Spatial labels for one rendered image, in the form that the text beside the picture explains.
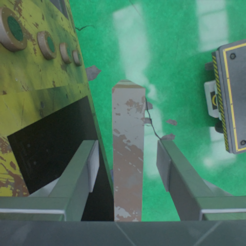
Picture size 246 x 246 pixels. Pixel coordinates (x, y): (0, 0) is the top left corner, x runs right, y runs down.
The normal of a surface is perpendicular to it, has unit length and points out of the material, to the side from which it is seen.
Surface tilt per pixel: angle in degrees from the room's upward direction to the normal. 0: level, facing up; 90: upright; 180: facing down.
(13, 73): 90
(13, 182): 90
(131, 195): 0
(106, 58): 0
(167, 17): 0
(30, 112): 90
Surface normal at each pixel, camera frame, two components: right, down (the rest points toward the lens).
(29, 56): 0.98, -0.19
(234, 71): 0.00, 0.25
